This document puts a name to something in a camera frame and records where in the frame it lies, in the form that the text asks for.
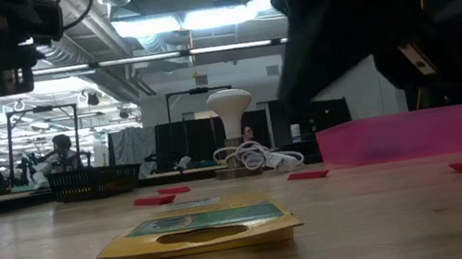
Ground black metal frame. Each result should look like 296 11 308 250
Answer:
163 82 237 125
0 100 90 186

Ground white canister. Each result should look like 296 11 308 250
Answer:
289 123 303 145

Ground person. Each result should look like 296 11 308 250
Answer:
24 131 84 191
239 123 259 146

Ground gray hanging cloth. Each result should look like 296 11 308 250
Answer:
104 123 164 184

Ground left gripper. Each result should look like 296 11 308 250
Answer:
0 0 51 98

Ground black wire basket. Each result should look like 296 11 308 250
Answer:
44 158 148 208

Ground white bulb lamp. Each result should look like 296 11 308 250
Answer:
200 84 266 183

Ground white coiled power cable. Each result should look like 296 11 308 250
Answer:
212 132 308 186

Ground yellow crayon box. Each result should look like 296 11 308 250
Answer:
89 183 306 259

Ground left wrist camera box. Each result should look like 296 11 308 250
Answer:
28 0 68 45

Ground long ceiling light bar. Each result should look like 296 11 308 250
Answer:
0 22 290 97

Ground pink plastic bin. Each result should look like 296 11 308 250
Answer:
314 101 462 177

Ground black partition screen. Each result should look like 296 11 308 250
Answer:
149 106 275 175

